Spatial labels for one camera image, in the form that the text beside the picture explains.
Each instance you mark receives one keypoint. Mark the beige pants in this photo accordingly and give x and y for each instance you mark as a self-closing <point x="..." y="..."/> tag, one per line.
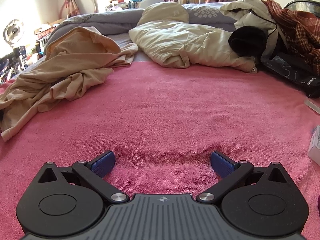
<point x="82" y="45"/>

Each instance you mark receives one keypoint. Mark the red plaid cloth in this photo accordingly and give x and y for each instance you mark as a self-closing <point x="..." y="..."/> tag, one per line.
<point x="295" y="25"/>

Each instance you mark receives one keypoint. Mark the white hooded jacket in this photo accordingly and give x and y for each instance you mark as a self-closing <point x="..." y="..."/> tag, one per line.
<point x="250" y="12"/>

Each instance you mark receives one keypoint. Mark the pile of windowsill clutter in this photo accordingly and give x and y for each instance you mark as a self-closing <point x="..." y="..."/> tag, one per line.
<point x="117" y="5"/>

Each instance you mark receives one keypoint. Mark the black printed bag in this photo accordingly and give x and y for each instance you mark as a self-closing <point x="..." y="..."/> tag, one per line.
<point x="287" y="70"/>

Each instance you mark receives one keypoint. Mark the white round fan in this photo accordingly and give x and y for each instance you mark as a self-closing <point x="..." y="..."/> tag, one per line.
<point x="13" y="31"/>

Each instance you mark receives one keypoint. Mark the clear plastic wrapper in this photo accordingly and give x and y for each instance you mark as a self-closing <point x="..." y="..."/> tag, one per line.
<point x="312" y="105"/>

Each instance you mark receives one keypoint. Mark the grey diamond-print pillow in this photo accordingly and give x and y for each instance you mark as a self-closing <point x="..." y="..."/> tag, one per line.
<point x="210" y="12"/>

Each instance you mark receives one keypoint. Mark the silver black-rimmed container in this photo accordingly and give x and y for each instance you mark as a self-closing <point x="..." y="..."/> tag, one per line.
<point x="305" y="3"/>

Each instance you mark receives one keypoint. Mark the dark rolled cloth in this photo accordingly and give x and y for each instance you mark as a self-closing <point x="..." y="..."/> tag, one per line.
<point x="247" y="42"/>

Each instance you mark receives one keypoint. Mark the blue patterned fabric bag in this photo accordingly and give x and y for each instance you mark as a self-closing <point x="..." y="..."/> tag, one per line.
<point x="7" y="65"/>

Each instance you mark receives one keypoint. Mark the pink blanket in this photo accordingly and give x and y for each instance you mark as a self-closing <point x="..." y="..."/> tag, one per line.
<point x="162" y="105"/>

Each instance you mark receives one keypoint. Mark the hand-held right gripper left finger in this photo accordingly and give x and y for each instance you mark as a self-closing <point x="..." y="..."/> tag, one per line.
<point x="102" y="163"/>

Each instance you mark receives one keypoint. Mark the beige long-sleeve shirt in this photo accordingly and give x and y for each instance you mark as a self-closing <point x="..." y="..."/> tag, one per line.
<point x="37" y="92"/>

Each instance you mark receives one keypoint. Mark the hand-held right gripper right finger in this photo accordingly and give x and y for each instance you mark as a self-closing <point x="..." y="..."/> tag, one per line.
<point x="222" y="163"/>

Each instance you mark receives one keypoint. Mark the grey leaf-print quilt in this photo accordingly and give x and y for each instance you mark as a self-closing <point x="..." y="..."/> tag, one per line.
<point x="100" y="22"/>

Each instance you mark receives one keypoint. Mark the white cardboard box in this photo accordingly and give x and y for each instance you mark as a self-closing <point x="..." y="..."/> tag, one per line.
<point x="316" y="142"/>

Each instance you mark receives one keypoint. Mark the white chair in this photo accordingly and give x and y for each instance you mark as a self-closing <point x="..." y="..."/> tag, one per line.
<point x="150" y="2"/>

